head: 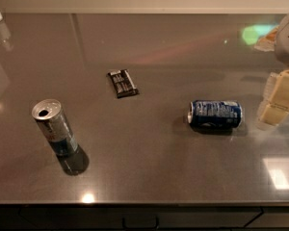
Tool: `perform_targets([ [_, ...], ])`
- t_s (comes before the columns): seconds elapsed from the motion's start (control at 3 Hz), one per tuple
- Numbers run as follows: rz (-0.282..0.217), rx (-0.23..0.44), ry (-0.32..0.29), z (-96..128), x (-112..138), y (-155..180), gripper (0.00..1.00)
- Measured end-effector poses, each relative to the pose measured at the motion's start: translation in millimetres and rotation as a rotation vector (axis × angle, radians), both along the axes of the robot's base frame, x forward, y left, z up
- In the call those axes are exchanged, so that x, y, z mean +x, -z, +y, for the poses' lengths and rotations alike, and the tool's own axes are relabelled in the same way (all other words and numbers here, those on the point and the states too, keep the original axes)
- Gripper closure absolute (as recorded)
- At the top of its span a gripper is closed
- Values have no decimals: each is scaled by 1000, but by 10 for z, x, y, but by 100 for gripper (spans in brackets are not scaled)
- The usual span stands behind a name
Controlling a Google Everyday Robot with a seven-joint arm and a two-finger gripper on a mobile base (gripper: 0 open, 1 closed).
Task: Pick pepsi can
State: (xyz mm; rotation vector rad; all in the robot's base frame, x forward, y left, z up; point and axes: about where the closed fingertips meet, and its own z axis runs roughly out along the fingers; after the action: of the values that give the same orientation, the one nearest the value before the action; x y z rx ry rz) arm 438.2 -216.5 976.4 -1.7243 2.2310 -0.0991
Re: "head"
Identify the dark cabinet drawer front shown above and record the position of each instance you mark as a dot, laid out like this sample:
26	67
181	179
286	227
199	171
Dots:
143	218

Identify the blue pepsi can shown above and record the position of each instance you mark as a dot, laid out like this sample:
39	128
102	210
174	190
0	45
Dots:
215	114

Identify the black snack bar wrapper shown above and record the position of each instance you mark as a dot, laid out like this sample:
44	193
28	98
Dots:
122	83

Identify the tall silver energy drink can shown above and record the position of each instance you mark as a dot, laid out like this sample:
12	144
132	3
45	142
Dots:
51	119

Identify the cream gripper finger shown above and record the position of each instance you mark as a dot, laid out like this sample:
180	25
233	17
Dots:
270	85
274	110

